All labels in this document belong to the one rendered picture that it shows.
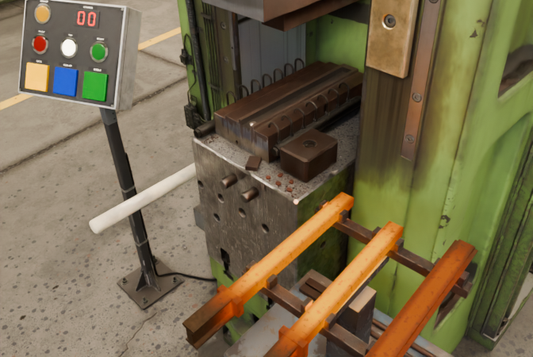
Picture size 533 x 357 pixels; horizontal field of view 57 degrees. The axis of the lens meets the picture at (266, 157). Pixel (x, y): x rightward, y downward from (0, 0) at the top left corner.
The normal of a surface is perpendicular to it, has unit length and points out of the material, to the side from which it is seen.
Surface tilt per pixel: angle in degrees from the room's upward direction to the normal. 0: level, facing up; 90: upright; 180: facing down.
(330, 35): 90
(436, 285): 1
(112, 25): 60
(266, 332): 0
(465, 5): 90
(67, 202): 0
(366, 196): 90
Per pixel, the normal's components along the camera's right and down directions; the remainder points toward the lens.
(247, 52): 0.71, 0.40
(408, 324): -0.04, -0.80
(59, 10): -0.31, 0.08
